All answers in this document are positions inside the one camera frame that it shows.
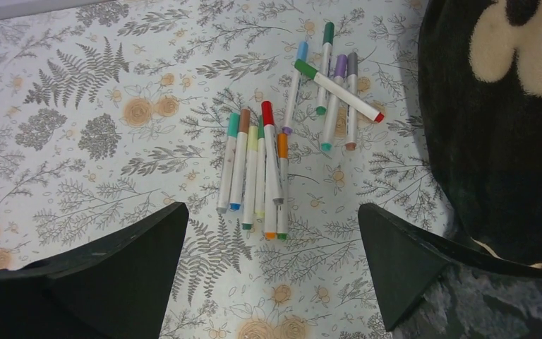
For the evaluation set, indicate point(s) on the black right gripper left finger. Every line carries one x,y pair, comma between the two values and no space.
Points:
117,286

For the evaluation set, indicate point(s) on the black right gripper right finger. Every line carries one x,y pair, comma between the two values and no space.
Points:
426,283

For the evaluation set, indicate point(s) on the orange cap green-end marker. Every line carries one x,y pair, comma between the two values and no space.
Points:
283,213

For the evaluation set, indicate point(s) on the green cap red-end marker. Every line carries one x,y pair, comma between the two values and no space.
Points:
351,99

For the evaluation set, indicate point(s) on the green cap yellow-end marker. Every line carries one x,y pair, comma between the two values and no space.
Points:
260,174

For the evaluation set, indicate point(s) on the teal cap white marker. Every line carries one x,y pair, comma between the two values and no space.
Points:
228,164

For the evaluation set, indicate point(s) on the floral table mat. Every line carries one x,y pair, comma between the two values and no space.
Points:
112,111

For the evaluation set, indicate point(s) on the pale yellow cap marker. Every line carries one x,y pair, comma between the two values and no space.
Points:
250,184

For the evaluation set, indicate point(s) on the black floral plush pillow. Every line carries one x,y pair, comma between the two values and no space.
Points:
480,97

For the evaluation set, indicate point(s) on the brown cap blue-end marker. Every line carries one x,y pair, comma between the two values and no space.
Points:
238,174

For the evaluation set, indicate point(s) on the light blue cap marker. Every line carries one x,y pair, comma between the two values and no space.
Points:
301,55

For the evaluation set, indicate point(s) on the dark green cap marker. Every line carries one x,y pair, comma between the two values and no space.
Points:
327,47

